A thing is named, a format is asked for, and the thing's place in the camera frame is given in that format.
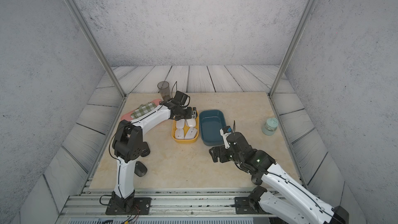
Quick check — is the pink plastic tray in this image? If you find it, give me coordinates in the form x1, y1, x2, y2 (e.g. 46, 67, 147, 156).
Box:
120, 99, 162, 121

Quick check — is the yellow plastic storage box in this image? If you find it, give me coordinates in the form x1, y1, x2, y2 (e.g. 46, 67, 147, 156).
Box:
171, 118, 199, 144

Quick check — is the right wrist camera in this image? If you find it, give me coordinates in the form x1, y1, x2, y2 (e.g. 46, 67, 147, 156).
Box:
220, 125, 232, 149

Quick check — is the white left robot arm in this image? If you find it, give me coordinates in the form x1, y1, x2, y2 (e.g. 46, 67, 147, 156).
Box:
112, 100, 198, 199

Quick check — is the grey translucent cup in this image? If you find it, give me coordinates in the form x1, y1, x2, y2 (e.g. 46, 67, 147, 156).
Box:
157, 81, 172, 101

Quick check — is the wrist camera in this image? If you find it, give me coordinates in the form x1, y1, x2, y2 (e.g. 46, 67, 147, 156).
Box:
220, 125, 232, 149
174, 91, 190, 107

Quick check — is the aluminium frame post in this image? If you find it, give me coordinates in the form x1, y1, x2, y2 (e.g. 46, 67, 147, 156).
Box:
268, 0, 317, 99
64, 0, 126, 99

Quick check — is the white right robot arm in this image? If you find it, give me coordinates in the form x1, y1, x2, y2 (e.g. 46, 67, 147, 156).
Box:
209, 126, 349, 224

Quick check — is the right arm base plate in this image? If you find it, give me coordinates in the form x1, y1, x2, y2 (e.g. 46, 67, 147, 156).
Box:
234, 194, 266, 215

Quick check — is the aluminium frame post right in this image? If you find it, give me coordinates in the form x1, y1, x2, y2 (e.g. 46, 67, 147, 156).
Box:
268, 0, 317, 99

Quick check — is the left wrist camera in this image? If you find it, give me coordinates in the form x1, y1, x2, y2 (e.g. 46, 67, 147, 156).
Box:
174, 91, 190, 107

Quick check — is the glass jar with mint lid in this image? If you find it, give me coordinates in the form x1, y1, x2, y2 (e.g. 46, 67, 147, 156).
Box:
262, 118, 279, 136

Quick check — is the white mouse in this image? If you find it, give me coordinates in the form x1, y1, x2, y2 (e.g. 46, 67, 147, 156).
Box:
176, 119, 185, 129
185, 128, 198, 140
186, 118, 197, 128
175, 129, 185, 140

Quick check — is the black mouse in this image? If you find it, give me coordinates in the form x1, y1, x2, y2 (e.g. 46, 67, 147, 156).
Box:
141, 142, 150, 157
134, 161, 148, 177

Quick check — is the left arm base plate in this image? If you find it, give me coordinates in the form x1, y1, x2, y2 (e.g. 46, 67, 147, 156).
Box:
105, 191, 152, 216

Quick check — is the teal plastic storage box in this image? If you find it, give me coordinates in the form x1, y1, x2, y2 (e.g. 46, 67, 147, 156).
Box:
199, 110, 226, 146

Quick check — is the aluminium frame post left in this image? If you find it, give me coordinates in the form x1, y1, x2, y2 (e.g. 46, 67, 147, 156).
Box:
64, 0, 126, 99

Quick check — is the green checked cloth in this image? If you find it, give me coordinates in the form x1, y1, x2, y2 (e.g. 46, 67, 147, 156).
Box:
131, 102, 157, 119

